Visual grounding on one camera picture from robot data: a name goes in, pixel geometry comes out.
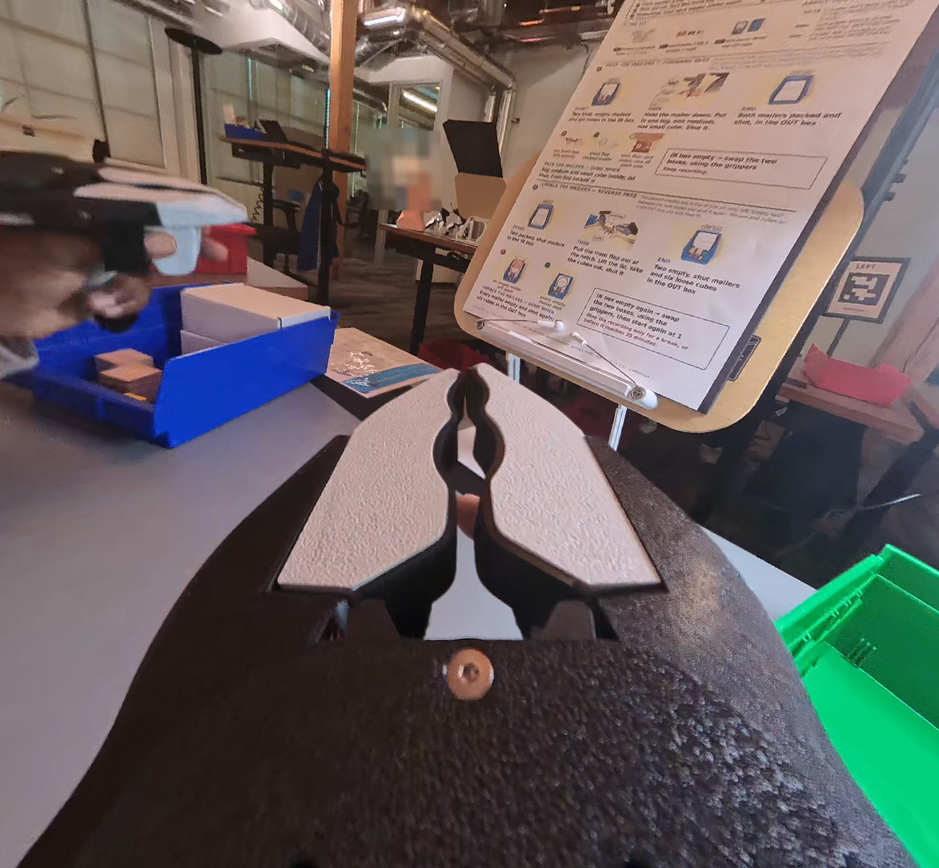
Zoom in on black and white tag sign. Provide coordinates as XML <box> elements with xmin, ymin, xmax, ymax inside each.
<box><xmin>825</xmin><ymin>256</ymin><xmax>909</xmax><ymax>324</ymax></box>

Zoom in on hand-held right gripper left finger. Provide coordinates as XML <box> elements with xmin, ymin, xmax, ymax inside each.
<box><xmin>277</xmin><ymin>367</ymin><xmax>467</xmax><ymax>640</ymax></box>

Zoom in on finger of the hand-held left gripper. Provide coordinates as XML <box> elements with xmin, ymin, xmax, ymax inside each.
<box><xmin>75</xmin><ymin>180</ymin><xmax>250</xmax><ymax>276</ymax></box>
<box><xmin>99</xmin><ymin>158</ymin><xmax>223</xmax><ymax>197</ymax></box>

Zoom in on white metal stand legs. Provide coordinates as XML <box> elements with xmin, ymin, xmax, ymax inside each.
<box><xmin>505</xmin><ymin>353</ymin><xmax>630</xmax><ymax>452</ymax></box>

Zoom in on pile of wooden cubes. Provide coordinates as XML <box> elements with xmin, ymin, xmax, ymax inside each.
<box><xmin>93</xmin><ymin>347</ymin><xmax>164</xmax><ymax>404</ymax></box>

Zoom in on person's left hand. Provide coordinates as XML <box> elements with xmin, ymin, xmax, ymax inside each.
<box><xmin>0</xmin><ymin>228</ymin><xmax>179</xmax><ymax>341</ymax></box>

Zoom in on red plastic tray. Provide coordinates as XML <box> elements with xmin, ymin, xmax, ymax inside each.
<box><xmin>803</xmin><ymin>344</ymin><xmax>913</xmax><ymax>407</ymax></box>

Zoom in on dark wooden table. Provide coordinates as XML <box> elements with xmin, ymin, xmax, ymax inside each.
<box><xmin>378</xmin><ymin>222</ymin><xmax>479</xmax><ymax>357</ymax></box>

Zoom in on printed leaflet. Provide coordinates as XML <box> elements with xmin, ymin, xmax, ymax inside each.
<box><xmin>325</xmin><ymin>327</ymin><xmax>443</xmax><ymax>399</ymax></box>

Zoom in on wooden post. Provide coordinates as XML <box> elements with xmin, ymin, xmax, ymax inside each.
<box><xmin>328</xmin><ymin>0</ymin><xmax>361</xmax><ymax>159</ymax></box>

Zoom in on green plastic bin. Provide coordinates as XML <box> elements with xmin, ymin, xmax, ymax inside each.
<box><xmin>776</xmin><ymin>544</ymin><xmax>939</xmax><ymax>868</ymax></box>

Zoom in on open cardboard box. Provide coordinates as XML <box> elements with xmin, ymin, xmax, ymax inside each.
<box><xmin>442</xmin><ymin>119</ymin><xmax>509</xmax><ymax>225</ymax></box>

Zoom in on white cardboard box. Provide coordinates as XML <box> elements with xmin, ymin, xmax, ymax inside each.
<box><xmin>179</xmin><ymin>283</ymin><xmax>333</xmax><ymax>331</ymax></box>
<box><xmin>179</xmin><ymin>327</ymin><xmax>283</xmax><ymax>357</ymax></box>

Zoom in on blue plastic bin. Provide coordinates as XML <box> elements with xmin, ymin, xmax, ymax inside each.
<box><xmin>7</xmin><ymin>284</ymin><xmax>340</xmax><ymax>449</ymax></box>

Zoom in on red plastic bin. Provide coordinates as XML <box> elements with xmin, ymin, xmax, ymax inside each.
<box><xmin>418</xmin><ymin>337</ymin><xmax>494</xmax><ymax>374</ymax></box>
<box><xmin>192</xmin><ymin>222</ymin><xmax>258</xmax><ymax>276</ymax></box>

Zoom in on white page holder clip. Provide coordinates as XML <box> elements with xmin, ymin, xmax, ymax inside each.
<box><xmin>475</xmin><ymin>318</ymin><xmax>659</xmax><ymax>411</ymax></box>

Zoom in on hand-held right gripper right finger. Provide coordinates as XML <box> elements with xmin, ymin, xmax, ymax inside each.
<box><xmin>464</xmin><ymin>363</ymin><xmax>663</xmax><ymax>640</ymax></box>

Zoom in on black floor lamp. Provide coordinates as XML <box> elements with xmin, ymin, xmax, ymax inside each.
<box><xmin>165</xmin><ymin>27</ymin><xmax>223</xmax><ymax>184</ymax></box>

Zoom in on printed instruction sheet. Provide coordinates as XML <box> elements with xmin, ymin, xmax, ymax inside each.
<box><xmin>464</xmin><ymin>0</ymin><xmax>939</xmax><ymax>414</ymax></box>

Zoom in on wooden side table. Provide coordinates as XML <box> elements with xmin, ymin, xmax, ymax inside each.
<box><xmin>776</xmin><ymin>362</ymin><xmax>939</xmax><ymax>447</ymax></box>

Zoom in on blue jacket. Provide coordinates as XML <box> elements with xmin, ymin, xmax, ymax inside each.
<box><xmin>296</xmin><ymin>178</ymin><xmax>329</xmax><ymax>272</ymax></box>

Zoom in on standing desk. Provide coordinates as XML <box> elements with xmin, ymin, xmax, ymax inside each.
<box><xmin>220</xmin><ymin>134</ymin><xmax>366</xmax><ymax>305</ymax></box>

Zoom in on wooden display board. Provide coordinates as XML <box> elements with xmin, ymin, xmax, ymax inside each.
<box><xmin>453</xmin><ymin>155</ymin><xmax>867</xmax><ymax>436</ymax></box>

